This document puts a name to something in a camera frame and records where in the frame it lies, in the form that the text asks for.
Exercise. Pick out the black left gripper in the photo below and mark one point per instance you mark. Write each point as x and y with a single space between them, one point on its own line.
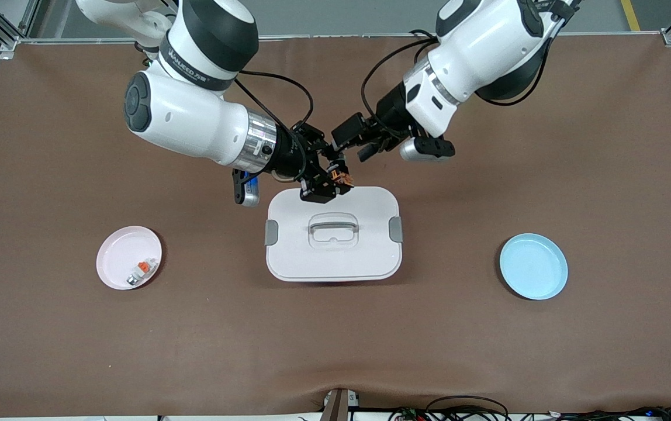
390 114

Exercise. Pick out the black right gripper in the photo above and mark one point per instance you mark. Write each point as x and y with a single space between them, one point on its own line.
290 155

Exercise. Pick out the black and orange switch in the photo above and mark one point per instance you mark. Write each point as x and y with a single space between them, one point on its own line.
342 178

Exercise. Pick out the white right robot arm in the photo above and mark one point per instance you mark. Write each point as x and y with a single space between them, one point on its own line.
189 117

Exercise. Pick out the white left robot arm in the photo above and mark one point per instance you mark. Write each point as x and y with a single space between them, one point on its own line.
476 47

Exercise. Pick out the white lidded storage box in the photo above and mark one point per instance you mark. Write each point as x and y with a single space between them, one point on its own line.
365 257

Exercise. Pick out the brown table cover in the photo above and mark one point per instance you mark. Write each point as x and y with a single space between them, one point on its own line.
335 339

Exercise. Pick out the light blue round plate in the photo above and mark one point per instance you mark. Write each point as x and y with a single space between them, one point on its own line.
534 266

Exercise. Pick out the pink round plate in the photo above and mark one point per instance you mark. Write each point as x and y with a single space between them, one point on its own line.
116 257

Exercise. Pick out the white orange green-button switch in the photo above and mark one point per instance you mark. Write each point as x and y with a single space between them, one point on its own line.
144 268

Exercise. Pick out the grey metal bracket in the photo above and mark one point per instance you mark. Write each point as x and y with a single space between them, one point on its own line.
335 406

